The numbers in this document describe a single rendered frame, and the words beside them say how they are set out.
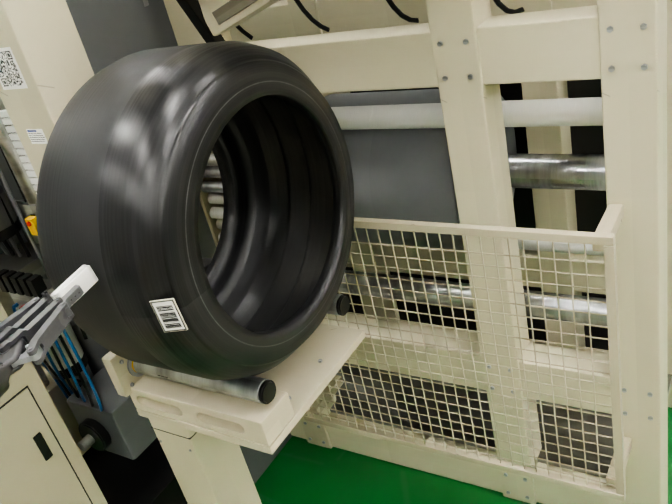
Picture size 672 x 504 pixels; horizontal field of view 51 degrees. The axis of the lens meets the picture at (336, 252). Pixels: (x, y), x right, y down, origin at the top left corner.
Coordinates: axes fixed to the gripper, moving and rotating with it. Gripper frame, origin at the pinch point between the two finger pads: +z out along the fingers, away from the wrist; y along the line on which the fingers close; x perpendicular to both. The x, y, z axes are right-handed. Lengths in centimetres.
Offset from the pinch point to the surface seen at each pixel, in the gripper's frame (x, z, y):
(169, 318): 8.6, 4.4, -10.8
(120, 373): 35.5, 10.1, 23.9
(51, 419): 53, 4, 54
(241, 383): 34.9, 13.9, -5.6
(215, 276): 31, 37, 16
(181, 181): -7.9, 16.6, -12.5
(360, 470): 134, 59, 23
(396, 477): 134, 60, 11
